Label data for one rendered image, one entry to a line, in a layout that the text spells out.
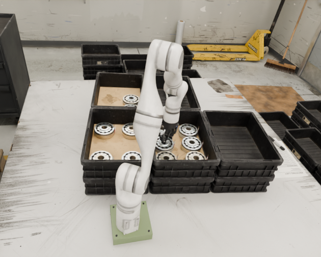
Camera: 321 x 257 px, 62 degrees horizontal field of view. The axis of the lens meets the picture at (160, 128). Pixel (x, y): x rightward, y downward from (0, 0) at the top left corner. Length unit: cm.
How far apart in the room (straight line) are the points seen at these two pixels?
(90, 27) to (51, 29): 58
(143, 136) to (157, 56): 25
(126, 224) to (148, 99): 49
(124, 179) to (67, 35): 387
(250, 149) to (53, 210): 101
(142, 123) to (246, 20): 450
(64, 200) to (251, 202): 88
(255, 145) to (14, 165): 125
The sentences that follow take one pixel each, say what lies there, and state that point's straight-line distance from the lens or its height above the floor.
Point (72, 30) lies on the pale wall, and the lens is 456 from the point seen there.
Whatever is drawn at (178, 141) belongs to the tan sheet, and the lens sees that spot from 140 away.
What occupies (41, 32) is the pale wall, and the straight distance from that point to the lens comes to 462.
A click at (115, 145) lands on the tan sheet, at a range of 134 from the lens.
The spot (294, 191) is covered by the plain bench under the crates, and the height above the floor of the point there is 70.
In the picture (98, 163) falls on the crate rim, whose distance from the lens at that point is 113.
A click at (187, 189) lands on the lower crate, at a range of 131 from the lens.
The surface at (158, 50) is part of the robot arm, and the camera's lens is 84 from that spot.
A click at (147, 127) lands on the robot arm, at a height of 121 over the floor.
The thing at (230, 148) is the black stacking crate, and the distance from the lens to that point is 144.
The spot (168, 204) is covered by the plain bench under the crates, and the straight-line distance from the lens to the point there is 128.
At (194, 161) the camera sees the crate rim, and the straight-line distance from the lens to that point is 116.
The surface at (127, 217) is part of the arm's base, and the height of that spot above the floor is 86.
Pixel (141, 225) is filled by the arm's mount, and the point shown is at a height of 74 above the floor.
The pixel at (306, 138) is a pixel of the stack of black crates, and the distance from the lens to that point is 261.
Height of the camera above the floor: 173
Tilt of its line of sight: 38 degrees down
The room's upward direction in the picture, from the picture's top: 7 degrees clockwise
